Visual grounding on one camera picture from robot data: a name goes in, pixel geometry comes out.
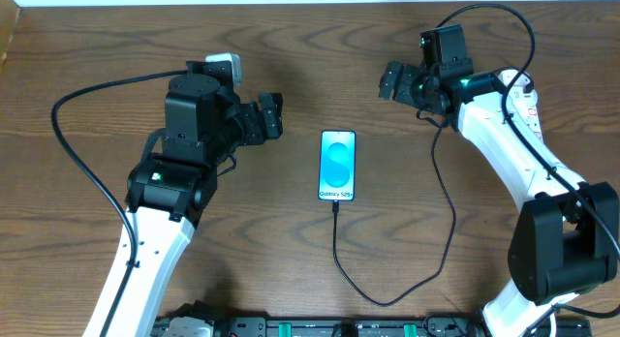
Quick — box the black left camera cable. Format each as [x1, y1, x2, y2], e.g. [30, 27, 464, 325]
[50, 69, 190, 337]

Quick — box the black mounting rail base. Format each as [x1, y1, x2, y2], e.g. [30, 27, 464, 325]
[149, 302, 593, 337]

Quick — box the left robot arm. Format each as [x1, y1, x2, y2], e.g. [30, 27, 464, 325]
[84, 61, 283, 336]

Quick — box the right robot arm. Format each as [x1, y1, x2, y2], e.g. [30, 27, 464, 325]
[379, 25, 619, 336]

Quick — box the white power strip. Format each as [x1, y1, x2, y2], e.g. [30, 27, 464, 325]
[512, 90, 543, 141]

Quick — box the blue-screen Galaxy smartphone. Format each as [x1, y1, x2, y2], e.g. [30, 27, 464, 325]
[318, 130, 357, 201]

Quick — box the white USB wall charger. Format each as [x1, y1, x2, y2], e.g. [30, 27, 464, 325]
[497, 68, 538, 109]

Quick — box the black USB charging cable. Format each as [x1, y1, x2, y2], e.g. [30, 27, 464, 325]
[331, 65, 536, 308]

